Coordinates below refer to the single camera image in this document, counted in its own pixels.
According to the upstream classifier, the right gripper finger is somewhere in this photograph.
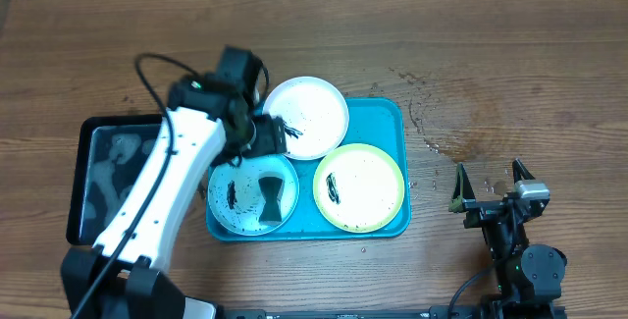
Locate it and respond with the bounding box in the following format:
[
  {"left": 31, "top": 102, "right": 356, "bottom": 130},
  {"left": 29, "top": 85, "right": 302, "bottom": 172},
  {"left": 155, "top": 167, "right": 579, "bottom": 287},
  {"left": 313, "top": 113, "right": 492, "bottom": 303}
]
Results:
[
  {"left": 448, "top": 163, "right": 476, "bottom": 213},
  {"left": 512, "top": 158, "right": 535, "bottom": 184}
]

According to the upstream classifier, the green scouring sponge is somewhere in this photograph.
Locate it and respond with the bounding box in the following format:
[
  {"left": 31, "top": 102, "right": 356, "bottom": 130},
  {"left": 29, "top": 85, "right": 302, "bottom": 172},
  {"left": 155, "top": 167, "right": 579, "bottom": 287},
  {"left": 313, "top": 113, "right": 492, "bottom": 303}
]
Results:
[{"left": 258, "top": 177, "right": 284, "bottom": 224}]

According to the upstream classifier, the light blue plate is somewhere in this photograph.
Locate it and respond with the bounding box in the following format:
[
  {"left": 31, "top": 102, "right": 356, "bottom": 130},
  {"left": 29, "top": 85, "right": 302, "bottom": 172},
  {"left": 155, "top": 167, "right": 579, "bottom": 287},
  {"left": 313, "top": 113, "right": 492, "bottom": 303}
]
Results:
[{"left": 206, "top": 155, "right": 299, "bottom": 241}]

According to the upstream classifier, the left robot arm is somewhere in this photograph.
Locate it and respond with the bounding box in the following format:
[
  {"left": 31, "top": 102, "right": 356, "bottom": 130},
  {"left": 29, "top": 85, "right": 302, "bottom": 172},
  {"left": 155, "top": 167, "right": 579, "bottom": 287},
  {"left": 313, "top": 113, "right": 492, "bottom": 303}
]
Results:
[{"left": 61, "top": 46, "right": 287, "bottom": 318}]

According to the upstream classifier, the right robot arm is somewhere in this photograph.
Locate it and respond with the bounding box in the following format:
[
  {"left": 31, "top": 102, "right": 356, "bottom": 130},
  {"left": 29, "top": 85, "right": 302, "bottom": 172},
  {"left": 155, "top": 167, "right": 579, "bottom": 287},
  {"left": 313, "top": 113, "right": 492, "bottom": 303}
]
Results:
[{"left": 445, "top": 159, "right": 568, "bottom": 318}]

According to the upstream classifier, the teal plastic serving tray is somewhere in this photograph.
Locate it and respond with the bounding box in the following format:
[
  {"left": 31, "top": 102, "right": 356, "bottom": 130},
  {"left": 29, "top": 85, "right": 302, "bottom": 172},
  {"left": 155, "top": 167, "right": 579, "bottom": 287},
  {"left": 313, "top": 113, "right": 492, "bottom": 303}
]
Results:
[{"left": 206, "top": 98, "right": 411, "bottom": 241}]

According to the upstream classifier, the black plastic water tray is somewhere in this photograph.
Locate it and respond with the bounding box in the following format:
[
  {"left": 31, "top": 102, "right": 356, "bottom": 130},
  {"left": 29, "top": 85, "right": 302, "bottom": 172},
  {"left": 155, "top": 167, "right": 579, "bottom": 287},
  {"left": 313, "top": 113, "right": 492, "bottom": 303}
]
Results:
[{"left": 66, "top": 114, "right": 162, "bottom": 245}]

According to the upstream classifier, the white plate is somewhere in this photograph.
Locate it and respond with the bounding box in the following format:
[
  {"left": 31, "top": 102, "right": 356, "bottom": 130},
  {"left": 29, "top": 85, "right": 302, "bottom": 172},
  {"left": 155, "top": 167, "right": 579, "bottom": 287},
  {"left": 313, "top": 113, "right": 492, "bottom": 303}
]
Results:
[{"left": 263, "top": 77, "right": 349, "bottom": 160}]

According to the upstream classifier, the yellow-green plate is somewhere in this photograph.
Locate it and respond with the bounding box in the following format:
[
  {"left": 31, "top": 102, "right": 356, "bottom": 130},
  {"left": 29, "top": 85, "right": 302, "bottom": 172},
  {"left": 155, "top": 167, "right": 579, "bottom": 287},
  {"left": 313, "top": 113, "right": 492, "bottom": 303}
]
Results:
[{"left": 312, "top": 143, "right": 405, "bottom": 234}]

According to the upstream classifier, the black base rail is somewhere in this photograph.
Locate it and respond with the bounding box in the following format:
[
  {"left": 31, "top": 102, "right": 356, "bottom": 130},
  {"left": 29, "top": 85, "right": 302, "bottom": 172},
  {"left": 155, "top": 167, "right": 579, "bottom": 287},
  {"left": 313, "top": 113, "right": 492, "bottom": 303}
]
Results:
[{"left": 216, "top": 305, "right": 489, "bottom": 319}]

